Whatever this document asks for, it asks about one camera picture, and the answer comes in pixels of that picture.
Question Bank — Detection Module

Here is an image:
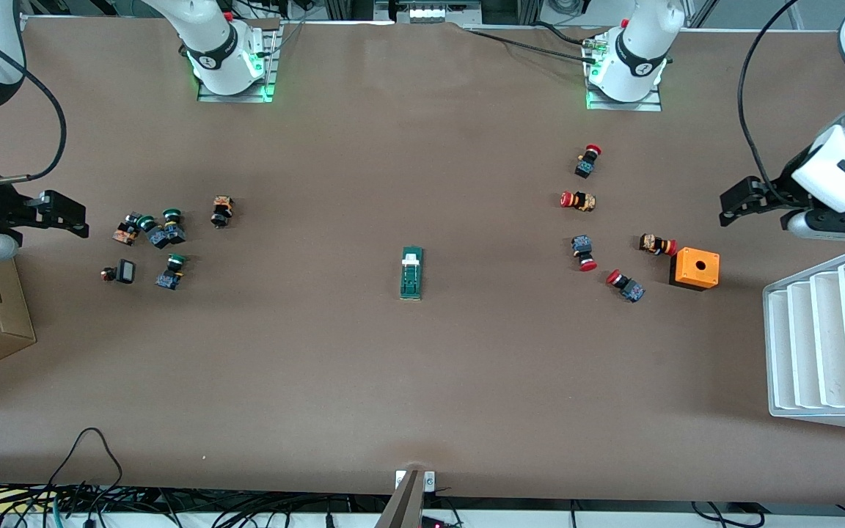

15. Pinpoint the black looped cable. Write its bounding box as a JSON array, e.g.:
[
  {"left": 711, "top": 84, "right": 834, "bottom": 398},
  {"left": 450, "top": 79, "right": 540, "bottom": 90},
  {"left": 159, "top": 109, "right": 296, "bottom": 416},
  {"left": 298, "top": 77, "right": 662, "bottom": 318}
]
[{"left": 41, "top": 428, "right": 124, "bottom": 507}]

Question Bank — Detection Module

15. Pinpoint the black cable on table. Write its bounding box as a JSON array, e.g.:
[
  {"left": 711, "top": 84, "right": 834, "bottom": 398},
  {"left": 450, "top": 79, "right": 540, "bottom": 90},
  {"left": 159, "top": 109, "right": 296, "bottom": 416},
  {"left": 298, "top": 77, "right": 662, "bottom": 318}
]
[{"left": 467, "top": 22, "right": 601, "bottom": 63}]

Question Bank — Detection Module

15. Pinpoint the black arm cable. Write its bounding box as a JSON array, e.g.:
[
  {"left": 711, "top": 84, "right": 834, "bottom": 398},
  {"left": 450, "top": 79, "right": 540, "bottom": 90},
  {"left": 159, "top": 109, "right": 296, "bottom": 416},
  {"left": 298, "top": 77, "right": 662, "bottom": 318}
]
[
  {"left": 0, "top": 22, "right": 68, "bottom": 184},
  {"left": 737, "top": 0, "right": 797, "bottom": 193}
]

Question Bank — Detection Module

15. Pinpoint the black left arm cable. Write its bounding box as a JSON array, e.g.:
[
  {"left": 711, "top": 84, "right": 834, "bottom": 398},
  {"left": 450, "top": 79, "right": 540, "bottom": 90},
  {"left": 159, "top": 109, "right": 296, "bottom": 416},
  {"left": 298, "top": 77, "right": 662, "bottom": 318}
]
[{"left": 737, "top": 0, "right": 797, "bottom": 193}]

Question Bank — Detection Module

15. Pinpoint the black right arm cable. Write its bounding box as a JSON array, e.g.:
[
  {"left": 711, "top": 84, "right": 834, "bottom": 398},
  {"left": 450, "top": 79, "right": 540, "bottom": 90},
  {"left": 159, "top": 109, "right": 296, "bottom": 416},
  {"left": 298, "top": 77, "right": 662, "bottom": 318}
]
[{"left": 0, "top": 22, "right": 68, "bottom": 184}]

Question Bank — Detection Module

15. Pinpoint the black square switch red tip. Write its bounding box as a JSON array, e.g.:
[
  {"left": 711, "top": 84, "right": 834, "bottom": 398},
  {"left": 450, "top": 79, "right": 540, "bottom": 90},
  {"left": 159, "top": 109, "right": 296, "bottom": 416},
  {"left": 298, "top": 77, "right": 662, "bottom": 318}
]
[{"left": 100, "top": 259, "right": 136, "bottom": 285}]

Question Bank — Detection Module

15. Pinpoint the green button with blue block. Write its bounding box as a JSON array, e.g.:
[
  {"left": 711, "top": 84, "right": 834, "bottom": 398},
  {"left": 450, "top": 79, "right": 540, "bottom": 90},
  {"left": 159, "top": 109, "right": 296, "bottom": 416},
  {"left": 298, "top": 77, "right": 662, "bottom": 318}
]
[
  {"left": 156, "top": 254, "right": 188, "bottom": 290},
  {"left": 162, "top": 208, "right": 187, "bottom": 245},
  {"left": 136, "top": 215, "right": 170, "bottom": 249}
]

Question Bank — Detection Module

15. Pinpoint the orange button box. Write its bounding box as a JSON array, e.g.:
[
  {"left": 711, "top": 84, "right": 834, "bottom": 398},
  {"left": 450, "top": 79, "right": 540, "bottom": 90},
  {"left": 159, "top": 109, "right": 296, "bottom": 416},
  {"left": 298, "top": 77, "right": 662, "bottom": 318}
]
[{"left": 669, "top": 247, "right": 721, "bottom": 292}]

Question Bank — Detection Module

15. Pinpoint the red button with blue block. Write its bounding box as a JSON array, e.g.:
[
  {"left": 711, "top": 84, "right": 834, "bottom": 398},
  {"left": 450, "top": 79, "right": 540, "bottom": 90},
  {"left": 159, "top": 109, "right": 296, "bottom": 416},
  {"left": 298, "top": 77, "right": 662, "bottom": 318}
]
[
  {"left": 606, "top": 269, "right": 645, "bottom": 303},
  {"left": 575, "top": 144, "right": 603, "bottom": 179},
  {"left": 571, "top": 235, "right": 598, "bottom": 272}
]

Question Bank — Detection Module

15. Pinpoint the green load switch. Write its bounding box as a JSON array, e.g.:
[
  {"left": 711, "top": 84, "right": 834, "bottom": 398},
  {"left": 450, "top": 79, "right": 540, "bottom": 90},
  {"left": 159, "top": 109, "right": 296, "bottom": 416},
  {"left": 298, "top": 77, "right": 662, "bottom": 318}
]
[{"left": 400, "top": 246, "right": 425, "bottom": 301}]

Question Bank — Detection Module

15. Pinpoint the white light fixture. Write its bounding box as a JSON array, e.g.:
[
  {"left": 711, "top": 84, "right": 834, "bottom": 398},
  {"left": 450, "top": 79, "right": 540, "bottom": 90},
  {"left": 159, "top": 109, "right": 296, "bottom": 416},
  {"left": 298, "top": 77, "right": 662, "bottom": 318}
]
[{"left": 391, "top": 0, "right": 482, "bottom": 24}]

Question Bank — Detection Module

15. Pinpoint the green button left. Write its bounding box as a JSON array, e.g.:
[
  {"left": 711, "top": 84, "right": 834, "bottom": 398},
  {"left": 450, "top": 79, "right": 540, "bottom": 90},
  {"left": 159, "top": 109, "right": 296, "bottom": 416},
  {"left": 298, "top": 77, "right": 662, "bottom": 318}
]
[{"left": 113, "top": 212, "right": 143, "bottom": 246}]

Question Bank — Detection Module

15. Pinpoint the white slotted rack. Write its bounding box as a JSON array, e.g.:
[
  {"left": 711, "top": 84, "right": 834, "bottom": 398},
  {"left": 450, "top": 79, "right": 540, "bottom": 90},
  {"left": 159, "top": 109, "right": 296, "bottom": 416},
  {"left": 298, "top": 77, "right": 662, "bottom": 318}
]
[{"left": 763, "top": 245, "right": 845, "bottom": 435}]

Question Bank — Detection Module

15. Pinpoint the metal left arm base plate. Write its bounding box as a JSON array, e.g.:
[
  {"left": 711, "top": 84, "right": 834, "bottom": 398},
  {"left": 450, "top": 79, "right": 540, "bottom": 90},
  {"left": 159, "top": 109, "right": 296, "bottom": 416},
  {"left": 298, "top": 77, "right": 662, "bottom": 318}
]
[{"left": 585, "top": 37, "right": 663, "bottom": 112}]

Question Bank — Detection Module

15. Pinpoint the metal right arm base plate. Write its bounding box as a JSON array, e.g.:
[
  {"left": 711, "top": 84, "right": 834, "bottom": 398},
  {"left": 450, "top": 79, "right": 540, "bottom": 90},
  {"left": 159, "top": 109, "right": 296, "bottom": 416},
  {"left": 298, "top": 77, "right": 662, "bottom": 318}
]
[{"left": 197, "top": 22, "right": 278, "bottom": 103}]

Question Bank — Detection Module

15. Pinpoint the wooden camera mount bracket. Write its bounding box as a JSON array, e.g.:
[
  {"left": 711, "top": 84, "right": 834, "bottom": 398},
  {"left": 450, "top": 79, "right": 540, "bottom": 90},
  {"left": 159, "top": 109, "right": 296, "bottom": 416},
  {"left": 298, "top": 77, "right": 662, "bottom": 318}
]
[{"left": 375, "top": 469, "right": 438, "bottom": 528}]

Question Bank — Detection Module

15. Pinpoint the yellow label tag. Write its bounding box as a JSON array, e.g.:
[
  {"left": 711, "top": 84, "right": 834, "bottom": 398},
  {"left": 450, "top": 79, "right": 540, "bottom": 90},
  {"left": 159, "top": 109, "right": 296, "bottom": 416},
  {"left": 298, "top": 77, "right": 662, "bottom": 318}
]
[{"left": 0, "top": 490, "right": 56, "bottom": 514}]

